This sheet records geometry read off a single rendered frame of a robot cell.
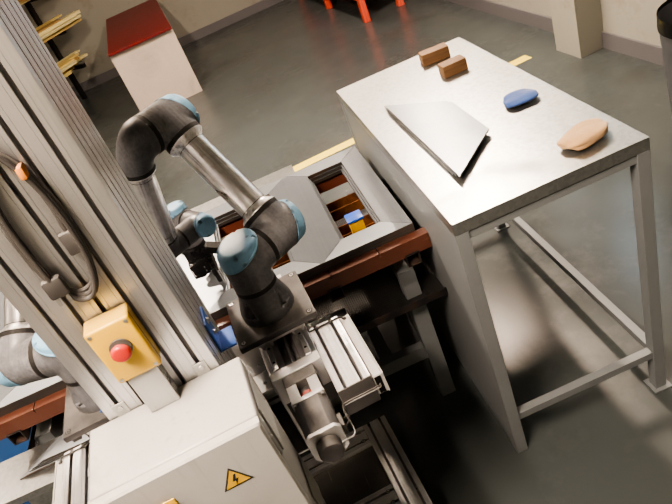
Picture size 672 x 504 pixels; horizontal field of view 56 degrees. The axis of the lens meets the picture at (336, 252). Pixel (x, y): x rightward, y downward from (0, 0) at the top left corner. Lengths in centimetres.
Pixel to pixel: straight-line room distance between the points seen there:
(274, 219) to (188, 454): 70
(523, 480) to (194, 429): 146
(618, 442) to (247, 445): 159
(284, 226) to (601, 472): 140
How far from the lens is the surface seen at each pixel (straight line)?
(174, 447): 127
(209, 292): 230
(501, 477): 248
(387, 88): 275
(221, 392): 131
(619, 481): 244
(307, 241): 230
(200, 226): 200
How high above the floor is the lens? 206
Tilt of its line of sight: 33 degrees down
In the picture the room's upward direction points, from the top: 23 degrees counter-clockwise
